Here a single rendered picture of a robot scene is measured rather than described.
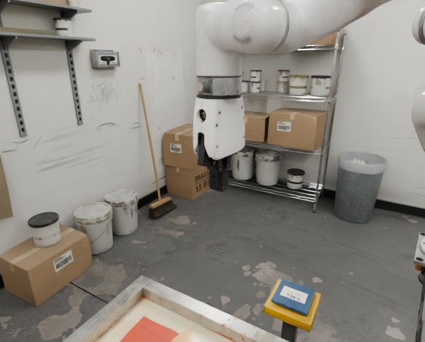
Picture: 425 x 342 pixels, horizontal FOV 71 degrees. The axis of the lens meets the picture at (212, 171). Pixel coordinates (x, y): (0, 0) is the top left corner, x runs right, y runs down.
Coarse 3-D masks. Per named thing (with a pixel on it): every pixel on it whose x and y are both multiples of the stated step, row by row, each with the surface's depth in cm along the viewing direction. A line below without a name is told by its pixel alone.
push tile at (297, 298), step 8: (280, 288) 87; (288, 288) 87; (296, 288) 87; (304, 288) 87; (280, 296) 84; (288, 296) 84; (296, 296) 84; (304, 296) 84; (312, 296) 84; (280, 304) 82; (288, 304) 81; (296, 304) 81; (304, 304) 81; (304, 312) 79
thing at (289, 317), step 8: (280, 280) 92; (272, 296) 86; (320, 296) 87; (272, 304) 84; (312, 304) 84; (264, 312) 84; (272, 312) 82; (280, 312) 81; (288, 312) 81; (296, 312) 81; (312, 312) 81; (288, 320) 80; (296, 320) 79; (304, 320) 78; (312, 320) 79; (288, 328) 87; (296, 328) 87; (304, 328) 78; (288, 336) 88; (296, 336) 90
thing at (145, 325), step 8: (144, 320) 78; (136, 328) 76; (144, 328) 76; (152, 328) 76; (160, 328) 76; (168, 328) 76; (128, 336) 74; (136, 336) 74; (144, 336) 74; (152, 336) 74; (160, 336) 74; (168, 336) 74; (176, 336) 74
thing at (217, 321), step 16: (128, 288) 84; (144, 288) 84; (160, 288) 84; (112, 304) 79; (128, 304) 80; (160, 304) 83; (176, 304) 79; (192, 304) 79; (96, 320) 74; (112, 320) 76; (192, 320) 78; (208, 320) 75; (224, 320) 74; (240, 320) 74; (80, 336) 70; (96, 336) 72; (224, 336) 73; (240, 336) 70; (256, 336) 70; (272, 336) 70
